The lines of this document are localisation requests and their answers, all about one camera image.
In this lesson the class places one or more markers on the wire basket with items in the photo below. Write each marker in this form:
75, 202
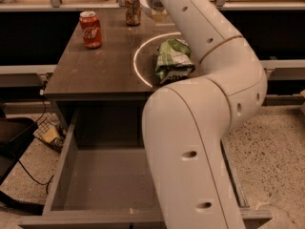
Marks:
50, 132

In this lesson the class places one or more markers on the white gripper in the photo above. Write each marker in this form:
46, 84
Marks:
147, 3

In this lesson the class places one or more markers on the green white chip bag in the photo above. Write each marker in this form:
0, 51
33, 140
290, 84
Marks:
173, 60

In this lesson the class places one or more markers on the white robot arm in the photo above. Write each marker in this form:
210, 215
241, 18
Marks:
183, 122

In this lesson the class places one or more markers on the open grey drawer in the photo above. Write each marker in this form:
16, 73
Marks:
123, 167

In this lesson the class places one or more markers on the red cola can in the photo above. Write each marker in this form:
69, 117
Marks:
91, 29

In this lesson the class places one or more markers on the black chair base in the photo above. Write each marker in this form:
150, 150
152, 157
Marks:
16, 134

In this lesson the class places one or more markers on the orange patterned drink can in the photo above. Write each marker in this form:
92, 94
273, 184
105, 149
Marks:
133, 12

